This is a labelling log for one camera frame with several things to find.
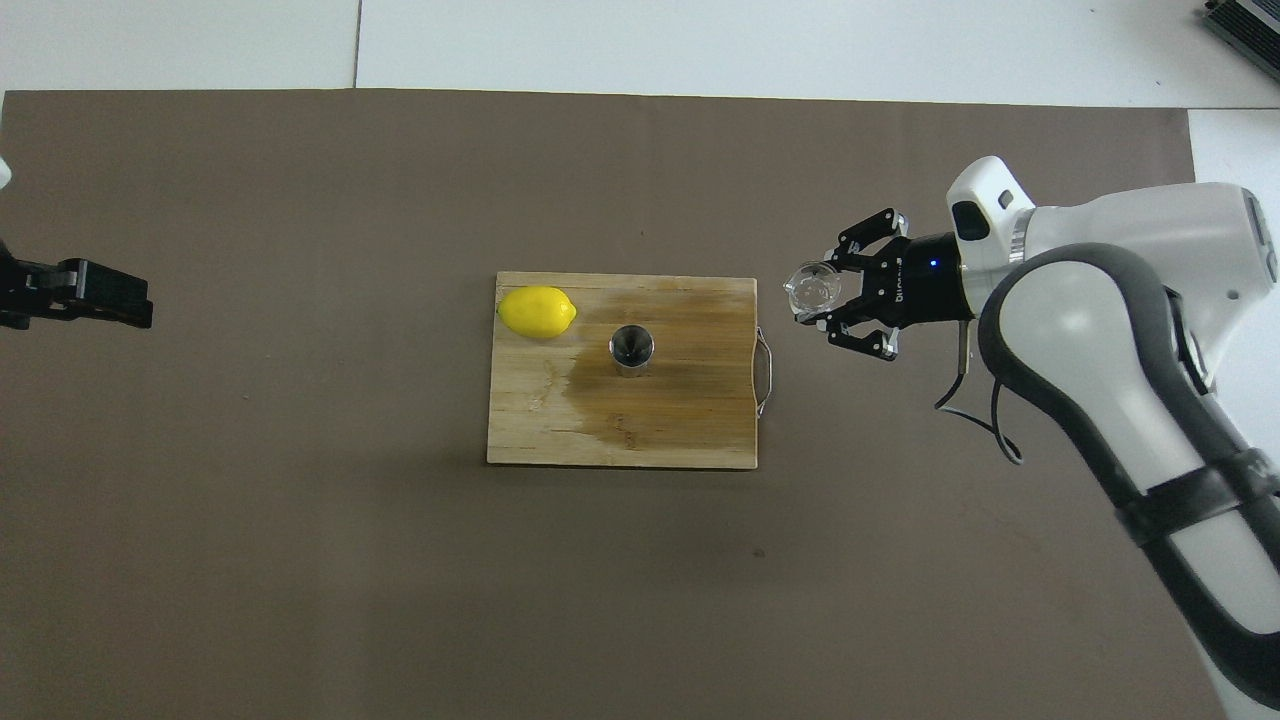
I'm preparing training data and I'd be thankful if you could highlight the small clear glass cup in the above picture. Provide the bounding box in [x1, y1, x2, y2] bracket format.
[783, 260, 846, 326]

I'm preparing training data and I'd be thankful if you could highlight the grey ribbed device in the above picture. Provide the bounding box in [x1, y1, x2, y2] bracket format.
[1203, 0, 1280, 53]

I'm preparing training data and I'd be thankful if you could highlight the wooden cutting board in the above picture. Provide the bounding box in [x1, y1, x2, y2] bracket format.
[486, 271, 773, 470]

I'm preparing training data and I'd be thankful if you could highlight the steel jigger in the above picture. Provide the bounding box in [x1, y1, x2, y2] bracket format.
[608, 324, 656, 379]

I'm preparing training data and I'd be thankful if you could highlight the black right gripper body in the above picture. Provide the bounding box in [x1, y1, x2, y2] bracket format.
[855, 230, 969, 333]

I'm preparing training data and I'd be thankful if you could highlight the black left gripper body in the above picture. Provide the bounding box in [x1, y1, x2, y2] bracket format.
[0, 235, 63, 333]

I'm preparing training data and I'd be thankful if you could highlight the brown table mat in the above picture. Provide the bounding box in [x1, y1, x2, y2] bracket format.
[0, 88, 1259, 720]

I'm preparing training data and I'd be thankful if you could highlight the yellow lemon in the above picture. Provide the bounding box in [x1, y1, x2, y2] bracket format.
[497, 285, 579, 340]

